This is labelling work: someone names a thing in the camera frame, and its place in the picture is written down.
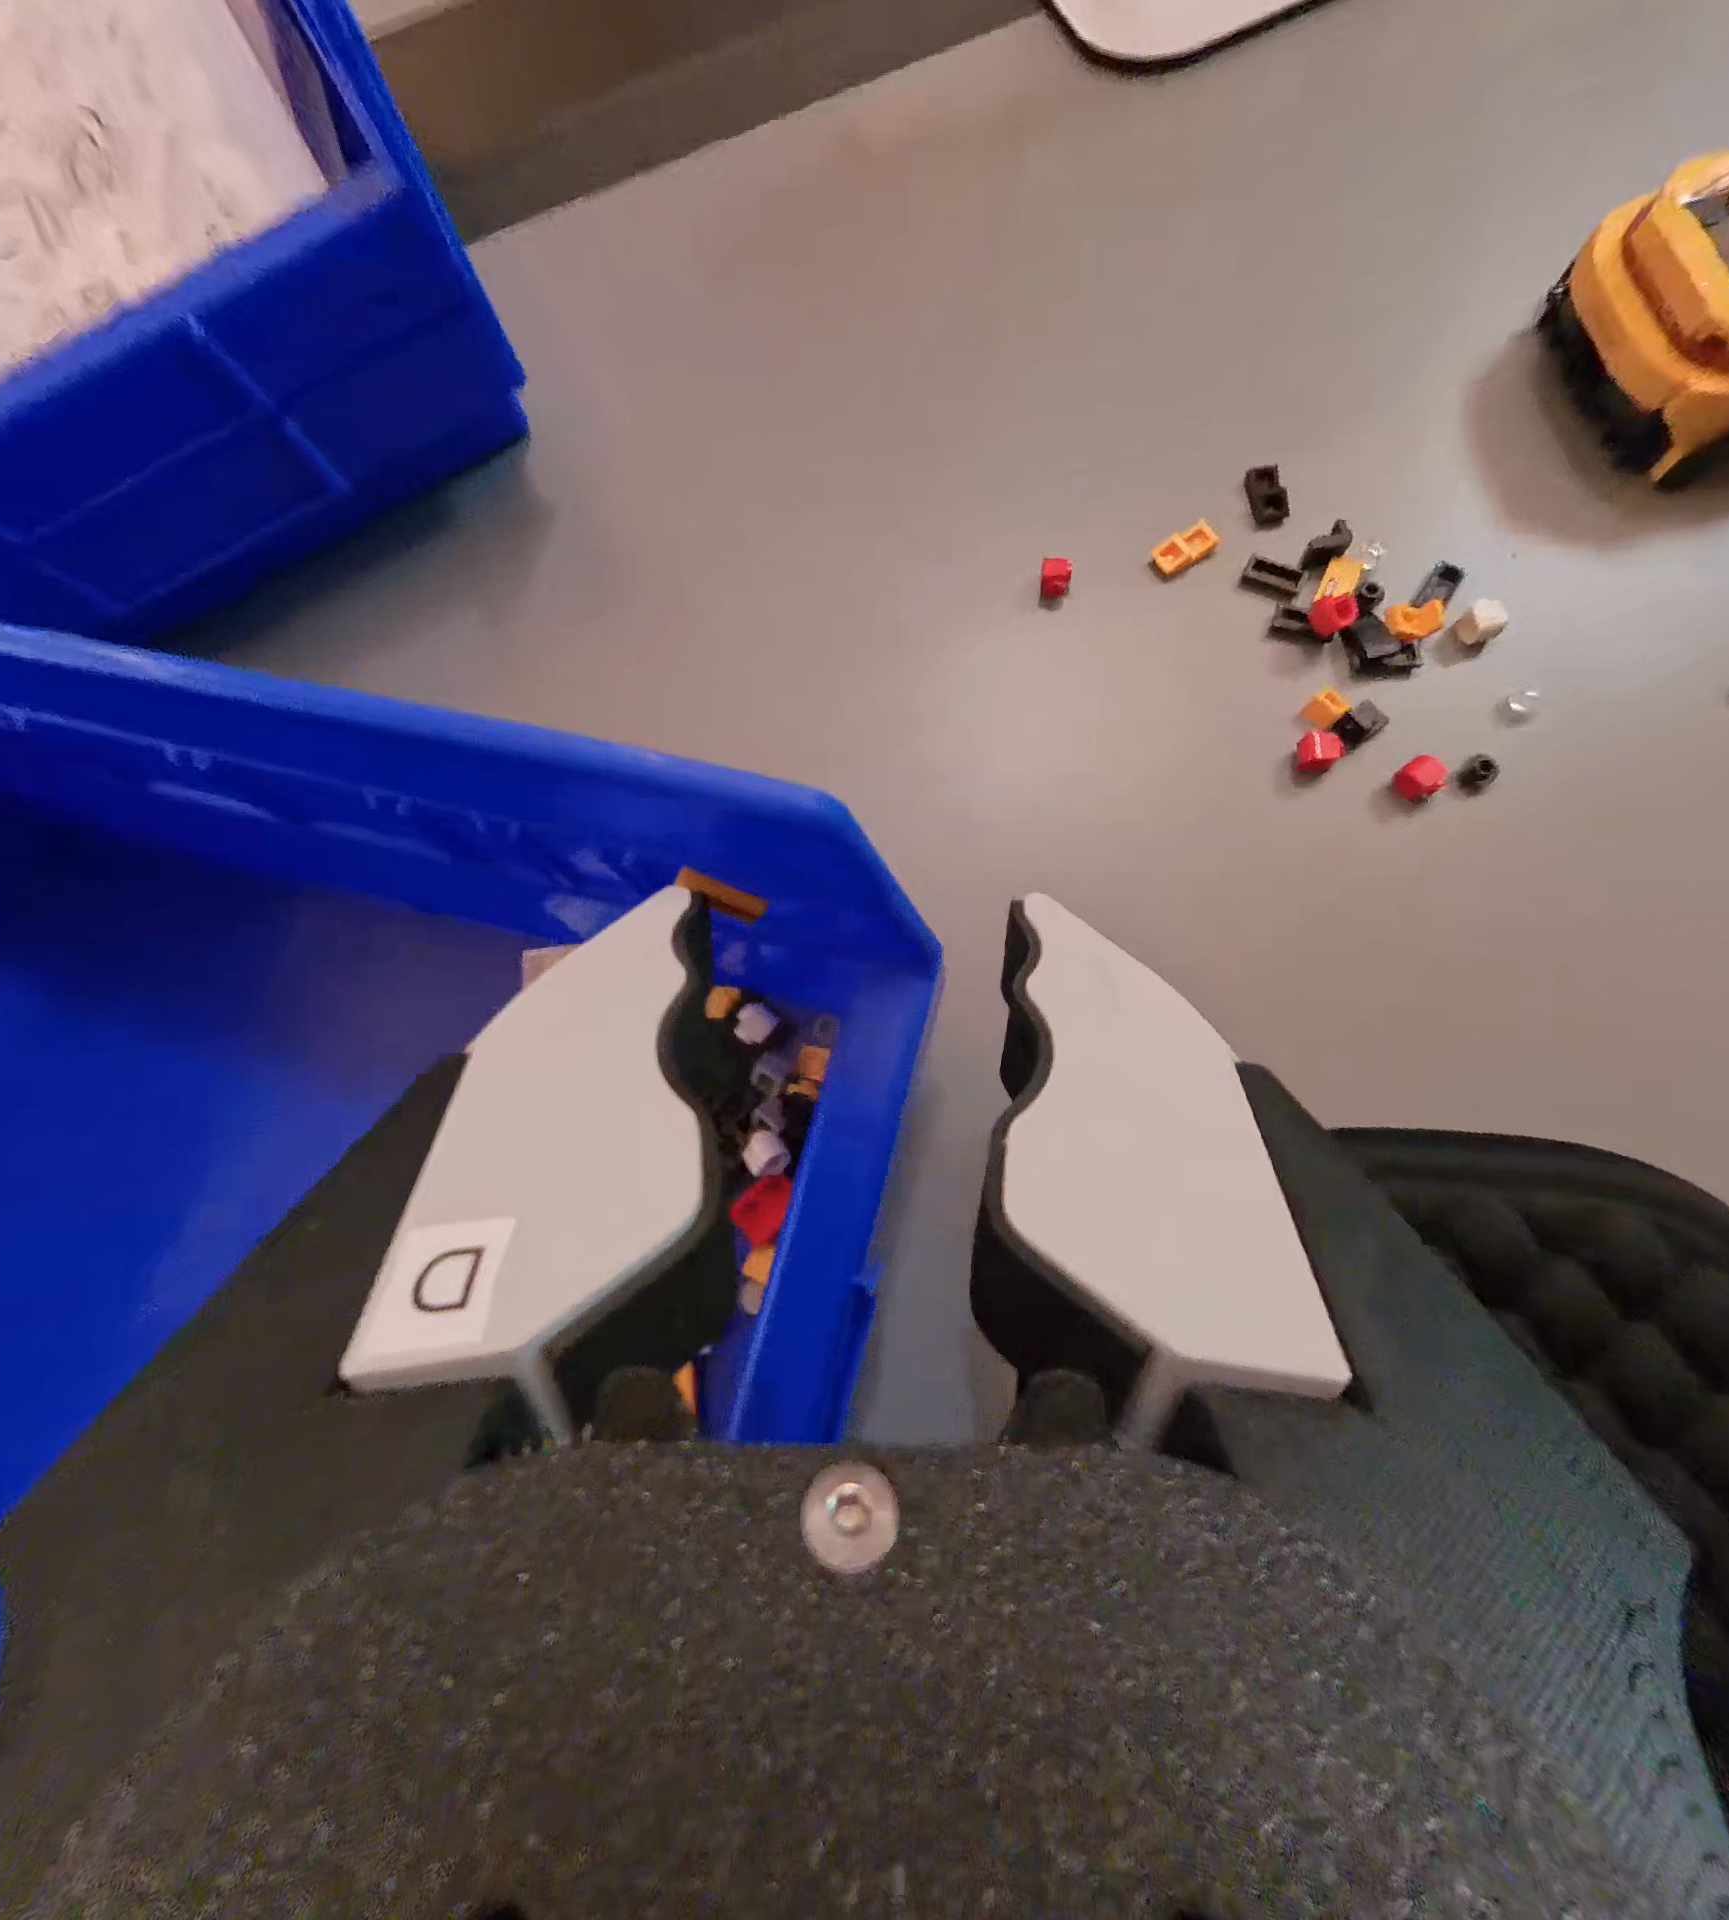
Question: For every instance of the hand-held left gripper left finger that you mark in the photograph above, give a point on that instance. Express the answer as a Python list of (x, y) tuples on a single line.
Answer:
[(549, 1171)]

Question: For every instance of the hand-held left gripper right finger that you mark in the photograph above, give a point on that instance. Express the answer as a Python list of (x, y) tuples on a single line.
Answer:
[(1165, 1185)]

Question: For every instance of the mixed toy bricks heap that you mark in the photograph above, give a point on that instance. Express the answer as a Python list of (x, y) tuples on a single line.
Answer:
[(763, 1201)]

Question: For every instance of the blue plastic bin holding bricks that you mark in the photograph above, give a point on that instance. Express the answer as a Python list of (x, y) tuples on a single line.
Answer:
[(204, 1051)]

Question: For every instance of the large pile of toy bricks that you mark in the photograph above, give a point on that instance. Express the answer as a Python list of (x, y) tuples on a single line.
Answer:
[(1330, 614)]

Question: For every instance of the blue plastic bin holding paper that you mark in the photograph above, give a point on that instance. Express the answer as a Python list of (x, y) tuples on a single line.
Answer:
[(279, 451)]

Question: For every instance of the yellow toy brick car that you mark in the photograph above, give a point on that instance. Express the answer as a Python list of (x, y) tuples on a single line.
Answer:
[(1673, 330)]

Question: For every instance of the crumpled white paper bags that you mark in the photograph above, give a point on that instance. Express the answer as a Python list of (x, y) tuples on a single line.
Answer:
[(85, 180)]

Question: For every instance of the white adjustable stand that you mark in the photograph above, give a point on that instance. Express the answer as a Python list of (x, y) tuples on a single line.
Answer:
[(1180, 19)]

